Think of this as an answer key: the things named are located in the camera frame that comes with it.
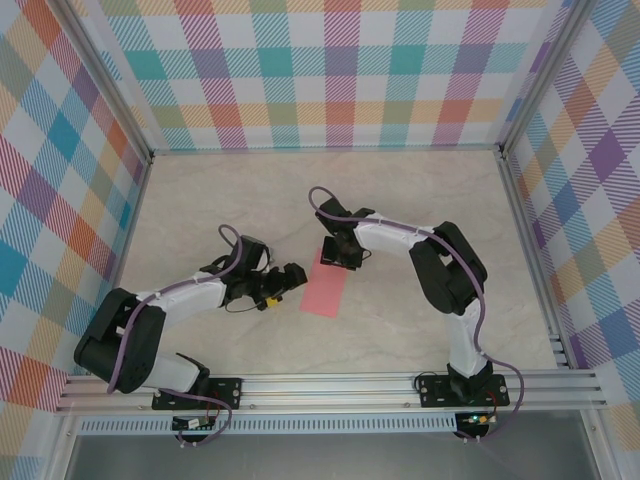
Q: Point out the pink cloth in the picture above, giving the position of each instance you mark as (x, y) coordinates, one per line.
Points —
(322, 295)

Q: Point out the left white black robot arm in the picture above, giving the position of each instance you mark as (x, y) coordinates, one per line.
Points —
(95, 345)

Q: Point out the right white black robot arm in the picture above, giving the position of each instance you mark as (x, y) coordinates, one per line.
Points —
(435, 280)

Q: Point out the black circuit board white label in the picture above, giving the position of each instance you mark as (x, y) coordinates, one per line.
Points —
(187, 424)

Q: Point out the grey metal panel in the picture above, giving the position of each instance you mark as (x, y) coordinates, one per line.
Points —
(325, 460)

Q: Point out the circuit board with green light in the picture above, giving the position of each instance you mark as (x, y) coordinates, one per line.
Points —
(477, 419)

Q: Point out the thin aluminium wall rail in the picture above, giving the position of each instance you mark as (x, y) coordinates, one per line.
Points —
(325, 149)

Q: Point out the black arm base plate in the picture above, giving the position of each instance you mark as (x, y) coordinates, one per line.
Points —
(227, 392)
(432, 390)

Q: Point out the wide aluminium mounting rail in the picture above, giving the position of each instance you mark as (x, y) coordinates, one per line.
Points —
(325, 390)

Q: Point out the aluminium side rail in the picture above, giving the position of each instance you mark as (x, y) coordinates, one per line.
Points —
(531, 250)

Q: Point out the aluminium frame leg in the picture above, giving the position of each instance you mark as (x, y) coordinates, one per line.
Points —
(62, 450)
(592, 450)

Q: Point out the aluminium corner post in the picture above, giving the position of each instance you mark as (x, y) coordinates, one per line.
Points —
(107, 80)
(545, 75)

